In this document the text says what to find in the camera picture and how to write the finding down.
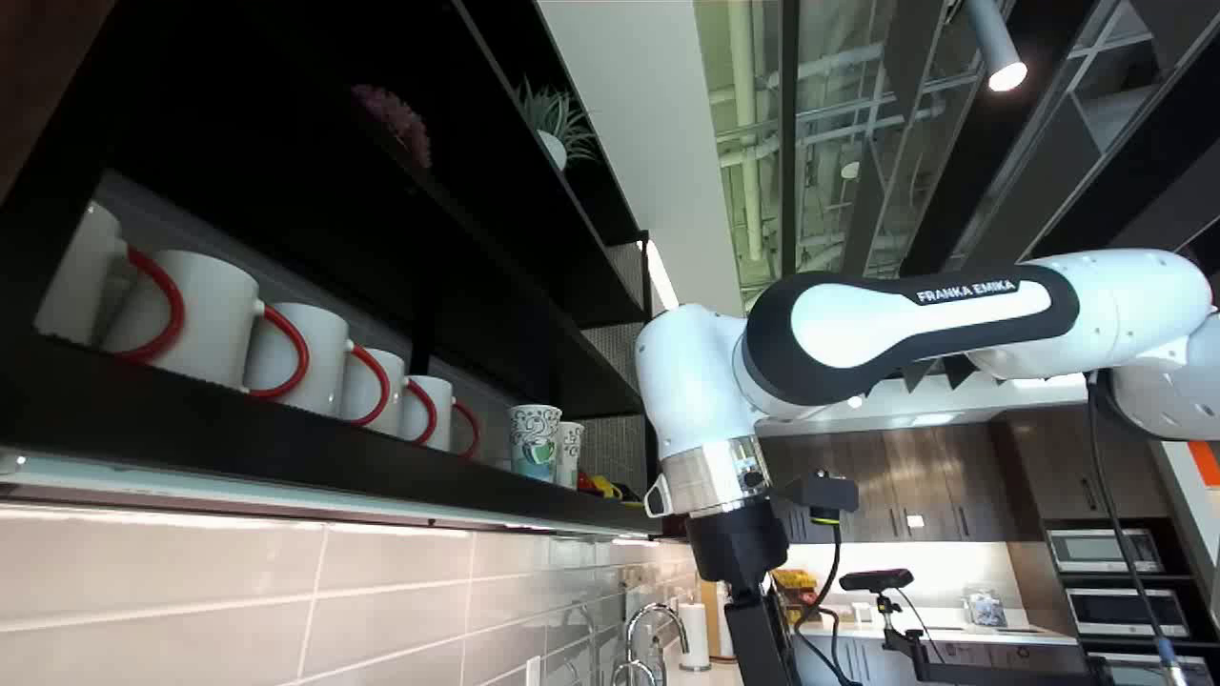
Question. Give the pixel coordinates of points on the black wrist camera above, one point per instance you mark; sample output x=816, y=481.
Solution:
x=827, y=494

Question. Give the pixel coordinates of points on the under-cabinet light strip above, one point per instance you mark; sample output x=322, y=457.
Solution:
x=253, y=489

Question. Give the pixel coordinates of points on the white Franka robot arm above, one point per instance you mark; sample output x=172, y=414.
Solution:
x=891, y=324

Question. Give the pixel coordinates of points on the chrome kitchen faucet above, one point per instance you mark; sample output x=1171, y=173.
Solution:
x=633, y=635

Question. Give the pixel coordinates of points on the dark wood wall cabinets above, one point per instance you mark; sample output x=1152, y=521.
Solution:
x=916, y=489

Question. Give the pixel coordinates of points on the printed paper coffee cup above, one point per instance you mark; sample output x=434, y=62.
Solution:
x=536, y=438
x=570, y=454

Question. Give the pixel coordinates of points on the red bowl blue rim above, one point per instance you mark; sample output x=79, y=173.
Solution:
x=589, y=481

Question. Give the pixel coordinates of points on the black camera on tripod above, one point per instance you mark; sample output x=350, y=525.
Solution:
x=877, y=582

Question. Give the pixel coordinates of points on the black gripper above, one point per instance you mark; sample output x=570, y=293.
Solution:
x=740, y=548

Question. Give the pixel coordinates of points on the yellow ceramic cup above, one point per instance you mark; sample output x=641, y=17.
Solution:
x=611, y=489

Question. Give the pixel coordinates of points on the black open cabinet shelving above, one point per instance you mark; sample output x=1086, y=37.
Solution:
x=317, y=155

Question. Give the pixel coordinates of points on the purple flower decoration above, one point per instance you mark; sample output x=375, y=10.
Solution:
x=400, y=121

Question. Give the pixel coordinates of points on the green potted plant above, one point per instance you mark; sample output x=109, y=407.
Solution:
x=556, y=125

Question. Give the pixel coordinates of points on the ceiling spotlight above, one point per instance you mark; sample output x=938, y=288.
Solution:
x=999, y=48

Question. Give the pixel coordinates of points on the built-in steel oven stack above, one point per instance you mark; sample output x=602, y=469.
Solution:
x=1118, y=596

